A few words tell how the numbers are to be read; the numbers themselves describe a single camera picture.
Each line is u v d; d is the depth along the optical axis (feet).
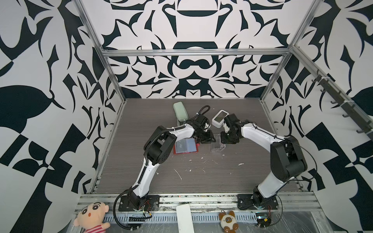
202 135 2.78
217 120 3.31
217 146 3.07
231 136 2.34
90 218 2.13
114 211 2.25
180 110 3.57
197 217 2.34
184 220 2.17
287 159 1.53
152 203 2.43
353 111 1.80
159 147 1.83
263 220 2.33
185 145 3.08
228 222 2.21
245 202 2.44
